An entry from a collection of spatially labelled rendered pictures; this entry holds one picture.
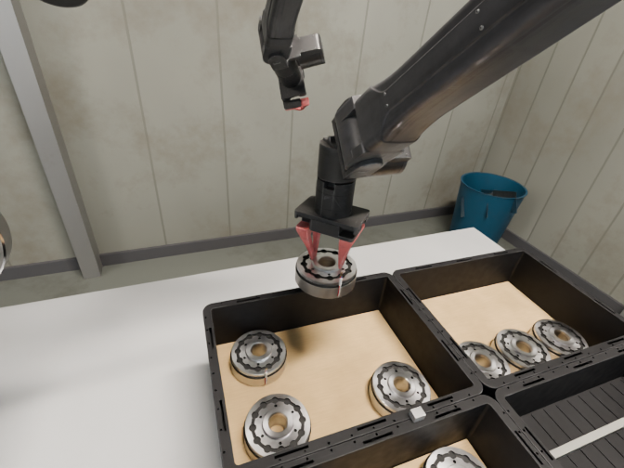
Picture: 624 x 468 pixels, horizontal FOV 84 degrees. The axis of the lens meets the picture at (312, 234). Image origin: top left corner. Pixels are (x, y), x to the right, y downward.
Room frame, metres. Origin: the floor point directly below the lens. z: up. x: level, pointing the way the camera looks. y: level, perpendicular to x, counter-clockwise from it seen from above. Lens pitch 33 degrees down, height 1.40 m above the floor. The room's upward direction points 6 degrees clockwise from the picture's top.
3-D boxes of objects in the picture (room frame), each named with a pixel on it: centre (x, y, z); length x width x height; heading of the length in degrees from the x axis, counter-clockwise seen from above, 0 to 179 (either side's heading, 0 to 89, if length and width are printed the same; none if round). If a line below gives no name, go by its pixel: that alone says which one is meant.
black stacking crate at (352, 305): (0.39, -0.05, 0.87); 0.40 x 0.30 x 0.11; 113
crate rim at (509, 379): (0.55, -0.42, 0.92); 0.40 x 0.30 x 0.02; 113
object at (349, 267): (0.46, -0.03, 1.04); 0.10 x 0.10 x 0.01
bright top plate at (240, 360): (0.41, 0.08, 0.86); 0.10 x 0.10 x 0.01
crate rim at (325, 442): (0.39, -0.05, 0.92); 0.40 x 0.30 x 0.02; 113
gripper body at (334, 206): (0.47, -0.03, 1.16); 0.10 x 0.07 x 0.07; 68
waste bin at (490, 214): (2.20, -1.21, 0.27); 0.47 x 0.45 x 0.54; 24
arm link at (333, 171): (0.47, -0.03, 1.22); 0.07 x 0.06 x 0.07; 114
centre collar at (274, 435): (0.29, 0.02, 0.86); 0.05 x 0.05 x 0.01
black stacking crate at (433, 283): (0.55, -0.42, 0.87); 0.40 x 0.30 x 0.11; 113
